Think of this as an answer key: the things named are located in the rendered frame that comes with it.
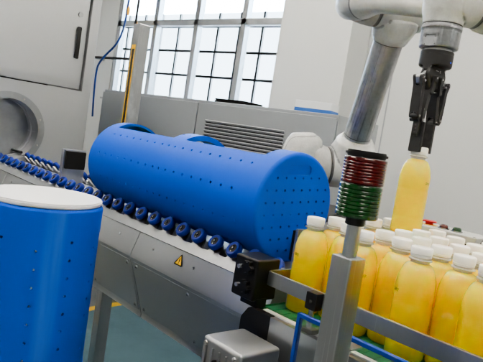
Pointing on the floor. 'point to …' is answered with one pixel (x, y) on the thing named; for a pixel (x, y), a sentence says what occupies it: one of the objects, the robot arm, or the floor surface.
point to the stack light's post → (339, 309)
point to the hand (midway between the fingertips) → (421, 138)
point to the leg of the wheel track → (99, 327)
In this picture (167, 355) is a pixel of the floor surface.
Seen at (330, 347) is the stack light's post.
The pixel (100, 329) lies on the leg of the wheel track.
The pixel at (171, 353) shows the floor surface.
